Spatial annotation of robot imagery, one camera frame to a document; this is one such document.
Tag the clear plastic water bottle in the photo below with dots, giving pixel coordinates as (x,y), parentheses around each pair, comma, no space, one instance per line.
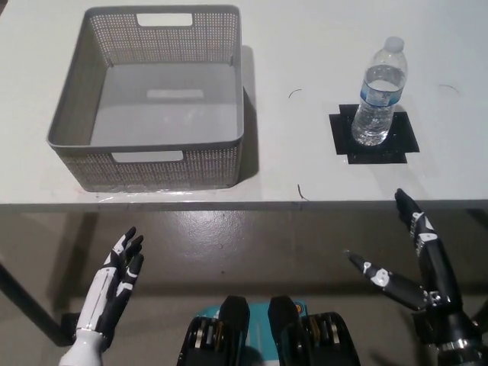
(375,114)

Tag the grey perforated plastic basket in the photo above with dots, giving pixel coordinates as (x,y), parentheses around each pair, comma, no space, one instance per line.
(160,167)

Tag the clear adhesive tape strip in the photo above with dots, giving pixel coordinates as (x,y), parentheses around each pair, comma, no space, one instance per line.
(152,192)

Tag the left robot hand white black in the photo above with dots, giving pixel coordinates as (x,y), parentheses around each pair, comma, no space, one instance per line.
(110,282)

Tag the black tape patch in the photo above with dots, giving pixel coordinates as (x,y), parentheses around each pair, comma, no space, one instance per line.
(400,145)

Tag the right robot hand black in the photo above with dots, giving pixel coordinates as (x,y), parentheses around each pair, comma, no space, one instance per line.
(438,274)

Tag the black robot body teal tops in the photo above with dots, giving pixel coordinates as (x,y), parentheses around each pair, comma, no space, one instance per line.
(282,335)

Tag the black table leg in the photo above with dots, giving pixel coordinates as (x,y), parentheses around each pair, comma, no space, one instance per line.
(34,309)

